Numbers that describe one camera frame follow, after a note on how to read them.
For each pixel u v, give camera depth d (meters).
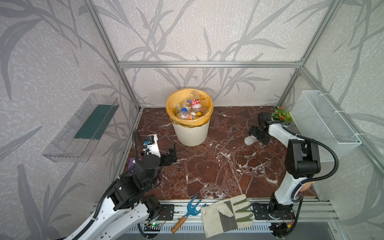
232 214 0.72
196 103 0.84
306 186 0.75
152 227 0.72
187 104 0.89
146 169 0.43
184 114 0.86
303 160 0.50
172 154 0.58
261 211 0.74
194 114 0.85
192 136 0.87
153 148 0.55
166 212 0.74
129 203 0.43
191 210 0.75
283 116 0.94
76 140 0.63
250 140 0.95
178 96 0.91
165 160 0.57
